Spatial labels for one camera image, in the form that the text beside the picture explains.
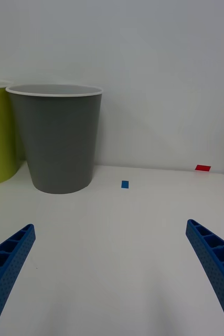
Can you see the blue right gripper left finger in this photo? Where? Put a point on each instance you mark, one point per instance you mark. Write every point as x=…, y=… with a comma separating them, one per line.
x=9, y=275

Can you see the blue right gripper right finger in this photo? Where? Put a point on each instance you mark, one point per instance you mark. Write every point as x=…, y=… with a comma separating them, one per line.
x=219, y=278

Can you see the grey plastic bin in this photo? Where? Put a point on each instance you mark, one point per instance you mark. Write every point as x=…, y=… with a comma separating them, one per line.
x=59, y=141

